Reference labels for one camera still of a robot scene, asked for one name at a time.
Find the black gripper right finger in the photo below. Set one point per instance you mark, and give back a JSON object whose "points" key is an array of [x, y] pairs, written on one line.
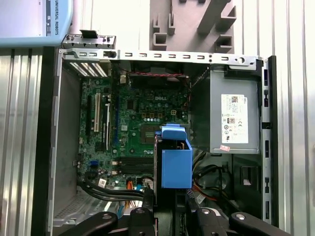
{"points": [[211, 223]]}

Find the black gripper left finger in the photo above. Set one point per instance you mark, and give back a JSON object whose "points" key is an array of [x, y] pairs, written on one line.
{"points": [[142, 221]]}

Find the hard disk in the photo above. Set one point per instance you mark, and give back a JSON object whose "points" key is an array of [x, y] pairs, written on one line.
{"points": [[176, 167]]}

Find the black RAM slot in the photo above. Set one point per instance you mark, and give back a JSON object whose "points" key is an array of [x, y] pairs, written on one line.
{"points": [[136, 159], [136, 172], [136, 163], [136, 168]]}

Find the white barcode tag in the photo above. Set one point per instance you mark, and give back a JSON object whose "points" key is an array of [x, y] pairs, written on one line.
{"points": [[102, 183]]}

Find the blue data port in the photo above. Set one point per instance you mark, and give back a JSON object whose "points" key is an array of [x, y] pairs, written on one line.
{"points": [[94, 165]]}

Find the CPU socket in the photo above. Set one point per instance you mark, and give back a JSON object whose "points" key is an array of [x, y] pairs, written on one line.
{"points": [[148, 135]]}

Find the green motherboard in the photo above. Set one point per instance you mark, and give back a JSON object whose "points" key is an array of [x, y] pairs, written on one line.
{"points": [[128, 110]]}

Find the grey power supply unit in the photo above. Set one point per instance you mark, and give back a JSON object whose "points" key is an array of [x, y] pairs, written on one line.
{"points": [[216, 110]]}

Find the white expansion slot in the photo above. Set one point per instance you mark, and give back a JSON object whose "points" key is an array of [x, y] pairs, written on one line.
{"points": [[97, 110]]}

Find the black expansion slot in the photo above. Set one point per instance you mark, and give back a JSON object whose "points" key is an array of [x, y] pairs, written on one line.
{"points": [[90, 110]]}

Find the black PC case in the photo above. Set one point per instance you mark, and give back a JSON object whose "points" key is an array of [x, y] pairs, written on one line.
{"points": [[44, 123]]}

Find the grey parts rack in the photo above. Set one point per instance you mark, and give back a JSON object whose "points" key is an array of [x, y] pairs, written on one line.
{"points": [[192, 29]]}

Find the pale blue teach pendant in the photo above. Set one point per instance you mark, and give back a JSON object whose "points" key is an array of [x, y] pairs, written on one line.
{"points": [[24, 19]]}

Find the metal card retainer bracket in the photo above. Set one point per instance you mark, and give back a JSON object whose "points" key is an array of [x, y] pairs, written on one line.
{"points": [[86, 41]]}

